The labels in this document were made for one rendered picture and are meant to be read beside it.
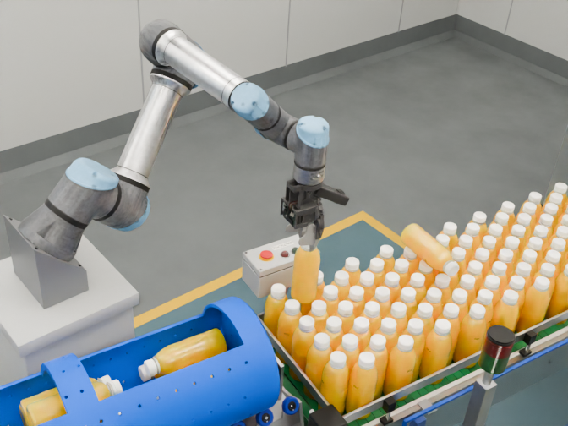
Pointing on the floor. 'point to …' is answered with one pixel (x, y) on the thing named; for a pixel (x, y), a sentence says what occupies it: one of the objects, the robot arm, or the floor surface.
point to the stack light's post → (479, 403)
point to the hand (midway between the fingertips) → (308, 241)
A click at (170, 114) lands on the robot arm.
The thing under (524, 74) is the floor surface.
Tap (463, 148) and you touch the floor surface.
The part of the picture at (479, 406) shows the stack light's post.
